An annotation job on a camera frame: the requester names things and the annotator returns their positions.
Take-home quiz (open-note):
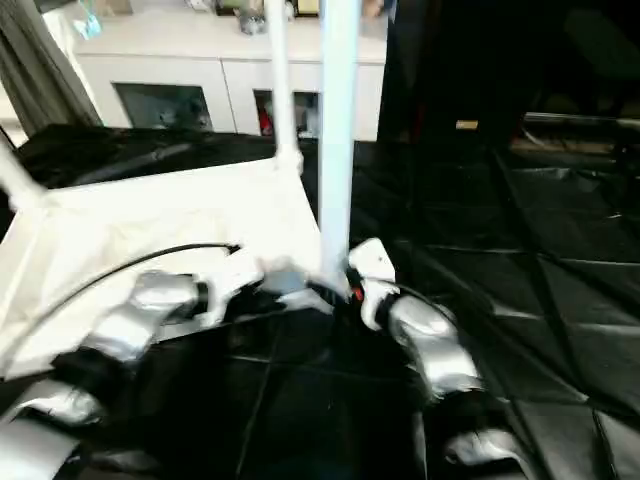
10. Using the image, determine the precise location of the white plastic table top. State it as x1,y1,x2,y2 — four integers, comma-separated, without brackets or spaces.
0,155,338,379

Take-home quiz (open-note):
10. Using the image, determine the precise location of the white plastic table leg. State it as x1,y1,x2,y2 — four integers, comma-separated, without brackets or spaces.
0,138,47,211
316,0,364,289
264,0,306,177

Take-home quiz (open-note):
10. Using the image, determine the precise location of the black plastic mat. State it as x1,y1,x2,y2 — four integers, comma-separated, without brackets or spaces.
0,118,640,480

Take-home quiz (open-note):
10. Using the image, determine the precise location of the white cabinet with glass doors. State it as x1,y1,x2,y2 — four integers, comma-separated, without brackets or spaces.
60,0,389,141

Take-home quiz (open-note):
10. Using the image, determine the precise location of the shiny crumpled foil item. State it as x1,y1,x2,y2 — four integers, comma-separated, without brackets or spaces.
238,0,271,37

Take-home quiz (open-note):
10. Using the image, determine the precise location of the light blue plastic item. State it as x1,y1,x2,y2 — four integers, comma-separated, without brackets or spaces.
78,8,105,39

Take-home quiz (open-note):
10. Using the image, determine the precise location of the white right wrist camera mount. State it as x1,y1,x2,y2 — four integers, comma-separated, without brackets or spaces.
344,237,400,333

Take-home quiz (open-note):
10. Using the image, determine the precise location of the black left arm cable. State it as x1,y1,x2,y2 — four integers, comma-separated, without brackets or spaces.
0,242,243,343

